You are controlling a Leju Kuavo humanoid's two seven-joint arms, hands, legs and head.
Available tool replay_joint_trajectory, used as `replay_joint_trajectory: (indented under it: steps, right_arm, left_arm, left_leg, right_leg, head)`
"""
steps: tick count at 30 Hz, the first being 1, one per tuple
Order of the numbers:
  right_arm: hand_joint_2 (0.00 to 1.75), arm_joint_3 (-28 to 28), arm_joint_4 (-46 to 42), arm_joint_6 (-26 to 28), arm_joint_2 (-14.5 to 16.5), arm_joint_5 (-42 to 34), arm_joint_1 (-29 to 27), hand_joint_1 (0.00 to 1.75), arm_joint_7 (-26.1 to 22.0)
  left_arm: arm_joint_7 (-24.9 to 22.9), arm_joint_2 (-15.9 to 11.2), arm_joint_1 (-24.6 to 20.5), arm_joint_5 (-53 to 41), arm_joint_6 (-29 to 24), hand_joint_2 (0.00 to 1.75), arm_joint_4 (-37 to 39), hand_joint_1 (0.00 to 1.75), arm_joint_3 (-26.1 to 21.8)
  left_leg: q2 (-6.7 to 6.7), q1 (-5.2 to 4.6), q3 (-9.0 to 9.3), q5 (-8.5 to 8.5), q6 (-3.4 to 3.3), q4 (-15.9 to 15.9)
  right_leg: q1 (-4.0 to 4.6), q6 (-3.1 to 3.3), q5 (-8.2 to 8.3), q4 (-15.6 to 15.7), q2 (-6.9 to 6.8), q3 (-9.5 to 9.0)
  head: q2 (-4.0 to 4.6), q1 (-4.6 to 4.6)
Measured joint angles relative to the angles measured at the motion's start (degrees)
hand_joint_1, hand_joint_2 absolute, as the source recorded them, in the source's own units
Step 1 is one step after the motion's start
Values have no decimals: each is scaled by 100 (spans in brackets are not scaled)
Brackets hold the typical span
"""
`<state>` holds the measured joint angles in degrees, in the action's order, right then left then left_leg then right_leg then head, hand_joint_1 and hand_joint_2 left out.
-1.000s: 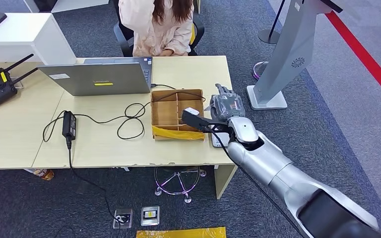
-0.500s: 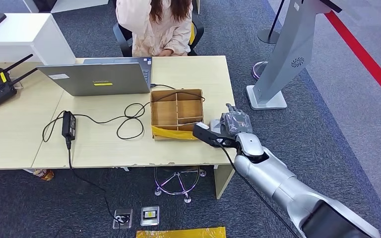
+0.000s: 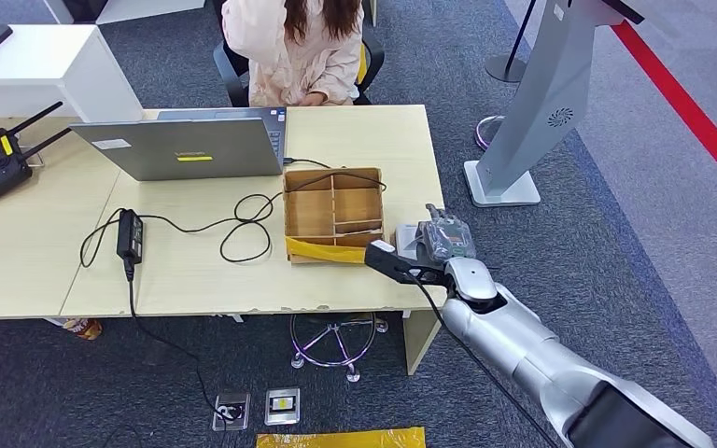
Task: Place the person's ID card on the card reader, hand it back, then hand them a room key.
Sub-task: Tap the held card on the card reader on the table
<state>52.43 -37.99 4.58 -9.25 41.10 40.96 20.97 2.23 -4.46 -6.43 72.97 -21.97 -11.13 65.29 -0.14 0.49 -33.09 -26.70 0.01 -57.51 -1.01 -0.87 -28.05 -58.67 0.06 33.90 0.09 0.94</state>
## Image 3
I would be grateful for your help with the person's left hand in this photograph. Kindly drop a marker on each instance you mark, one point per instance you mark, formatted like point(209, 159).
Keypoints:
point(314, 99)

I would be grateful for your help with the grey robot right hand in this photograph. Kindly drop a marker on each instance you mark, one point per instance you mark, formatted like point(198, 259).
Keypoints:
point(448, 241)

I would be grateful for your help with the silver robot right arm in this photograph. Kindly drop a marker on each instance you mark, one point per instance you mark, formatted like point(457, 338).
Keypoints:
point(519, 346)

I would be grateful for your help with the clear plastic hand cover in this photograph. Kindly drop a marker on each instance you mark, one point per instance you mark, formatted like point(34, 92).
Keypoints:
point(451, 238)

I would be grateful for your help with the grey card reader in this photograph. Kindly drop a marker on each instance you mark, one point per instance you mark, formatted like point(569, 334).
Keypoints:
point(405, 238)

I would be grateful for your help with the person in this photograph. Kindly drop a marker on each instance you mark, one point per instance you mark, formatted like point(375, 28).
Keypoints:
point(290, 62)

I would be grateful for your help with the wooden divided box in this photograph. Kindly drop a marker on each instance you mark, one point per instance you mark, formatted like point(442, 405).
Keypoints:
point(309, 213)

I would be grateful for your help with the grey laptop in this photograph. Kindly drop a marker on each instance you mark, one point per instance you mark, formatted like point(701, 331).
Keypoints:
point(185, 148)

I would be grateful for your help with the chrome stool base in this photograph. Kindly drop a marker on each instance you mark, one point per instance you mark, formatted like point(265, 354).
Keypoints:
point(334, 338)

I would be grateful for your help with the white table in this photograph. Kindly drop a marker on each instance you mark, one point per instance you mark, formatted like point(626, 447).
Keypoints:
point(148, 7)

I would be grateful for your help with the grey kiosk stand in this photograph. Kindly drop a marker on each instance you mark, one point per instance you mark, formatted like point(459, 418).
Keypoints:
point(550, 74)

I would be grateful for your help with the yellow plastic bag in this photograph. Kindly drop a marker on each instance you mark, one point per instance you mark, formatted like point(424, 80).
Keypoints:
point(340, 439)

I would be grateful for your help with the black power adapter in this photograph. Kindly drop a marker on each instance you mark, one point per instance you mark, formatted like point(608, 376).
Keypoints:
point(129, 235)

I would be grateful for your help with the floor socket yellow label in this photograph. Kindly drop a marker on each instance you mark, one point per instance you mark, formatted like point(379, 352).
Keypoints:
point(282, 406)

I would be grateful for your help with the white counter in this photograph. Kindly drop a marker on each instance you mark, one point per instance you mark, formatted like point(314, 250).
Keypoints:
point(55, 65)

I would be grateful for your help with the open floor socket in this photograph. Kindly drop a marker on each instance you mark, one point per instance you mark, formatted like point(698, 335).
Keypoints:
point(230, 410)

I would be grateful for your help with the orange snack bag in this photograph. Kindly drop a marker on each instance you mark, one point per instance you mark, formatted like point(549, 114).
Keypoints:
point(83, 329)

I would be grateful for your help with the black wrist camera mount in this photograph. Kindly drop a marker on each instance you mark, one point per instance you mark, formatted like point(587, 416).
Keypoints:
point(389, 263)

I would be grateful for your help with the black stanchion post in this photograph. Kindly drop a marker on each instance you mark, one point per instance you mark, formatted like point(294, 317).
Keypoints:
point(504, 69)

